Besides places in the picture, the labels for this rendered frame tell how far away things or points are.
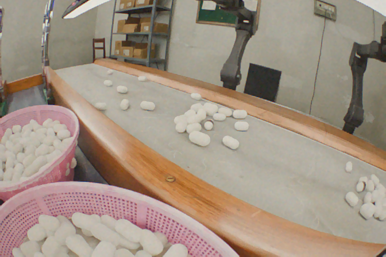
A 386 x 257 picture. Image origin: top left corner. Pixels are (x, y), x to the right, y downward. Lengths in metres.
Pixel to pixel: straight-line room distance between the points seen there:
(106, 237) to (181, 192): 0.10
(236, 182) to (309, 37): 2.22
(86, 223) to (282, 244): 0.19
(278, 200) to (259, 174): 0.06
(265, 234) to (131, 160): 0.17
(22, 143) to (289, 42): 2.40
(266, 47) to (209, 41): 0.81
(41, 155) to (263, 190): 0.34
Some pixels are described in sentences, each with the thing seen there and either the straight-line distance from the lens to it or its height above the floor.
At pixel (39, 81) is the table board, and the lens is 1.13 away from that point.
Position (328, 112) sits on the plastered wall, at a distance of 2.48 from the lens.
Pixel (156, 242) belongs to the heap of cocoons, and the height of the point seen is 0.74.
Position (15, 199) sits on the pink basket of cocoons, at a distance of 0.23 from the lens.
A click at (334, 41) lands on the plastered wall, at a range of 2.44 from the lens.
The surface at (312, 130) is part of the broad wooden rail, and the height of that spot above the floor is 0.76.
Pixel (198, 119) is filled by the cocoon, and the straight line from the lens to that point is 0.36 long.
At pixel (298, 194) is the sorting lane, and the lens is 0.28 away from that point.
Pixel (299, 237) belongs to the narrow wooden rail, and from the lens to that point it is 0.20.
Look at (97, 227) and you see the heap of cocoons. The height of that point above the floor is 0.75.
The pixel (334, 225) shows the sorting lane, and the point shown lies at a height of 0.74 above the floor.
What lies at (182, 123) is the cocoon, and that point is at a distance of 0.33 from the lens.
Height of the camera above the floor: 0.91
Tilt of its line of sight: 23 degrees down
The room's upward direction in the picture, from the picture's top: 8 degrees clockwise
